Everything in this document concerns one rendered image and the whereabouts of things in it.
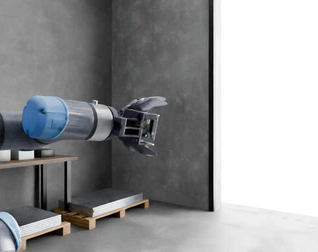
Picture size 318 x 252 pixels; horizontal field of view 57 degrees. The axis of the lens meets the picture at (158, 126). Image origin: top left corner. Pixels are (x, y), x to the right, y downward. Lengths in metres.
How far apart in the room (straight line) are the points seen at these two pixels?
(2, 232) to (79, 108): 0.46
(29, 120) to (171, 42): 4.50
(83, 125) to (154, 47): 4.61
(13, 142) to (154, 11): 4.84
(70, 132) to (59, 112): 0.04
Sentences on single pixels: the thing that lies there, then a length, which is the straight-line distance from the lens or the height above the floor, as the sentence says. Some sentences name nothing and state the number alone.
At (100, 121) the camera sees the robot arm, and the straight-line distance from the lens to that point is 0.57.
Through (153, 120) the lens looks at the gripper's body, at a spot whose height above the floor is 1.28.
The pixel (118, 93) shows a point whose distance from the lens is 5.50.
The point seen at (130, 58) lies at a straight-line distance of 5.42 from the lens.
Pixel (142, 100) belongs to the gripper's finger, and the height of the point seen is 1.32.
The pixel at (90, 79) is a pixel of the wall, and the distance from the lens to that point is 5.30.
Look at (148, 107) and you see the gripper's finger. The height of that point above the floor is 1.31.
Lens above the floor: 1.26
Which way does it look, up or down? level
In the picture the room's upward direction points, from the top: straight up
